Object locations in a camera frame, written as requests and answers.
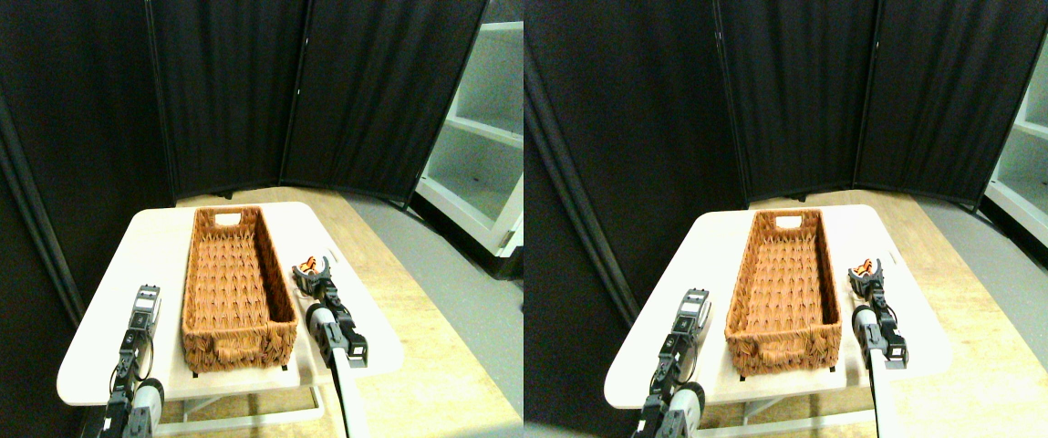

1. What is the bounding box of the low white table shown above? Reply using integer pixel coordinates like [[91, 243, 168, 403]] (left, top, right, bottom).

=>
[[604, 204, 953, 437], [57, 202, 405, 435]]

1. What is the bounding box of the brown wicker basket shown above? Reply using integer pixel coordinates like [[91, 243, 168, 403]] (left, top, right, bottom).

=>
[[182, 206, 299, 372], [724, 209, 843, 376]]

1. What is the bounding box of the grey curtain stand pole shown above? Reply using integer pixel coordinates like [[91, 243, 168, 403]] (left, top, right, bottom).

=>
[[0, 0, 87, 325], [524, 46, 634, 328]]

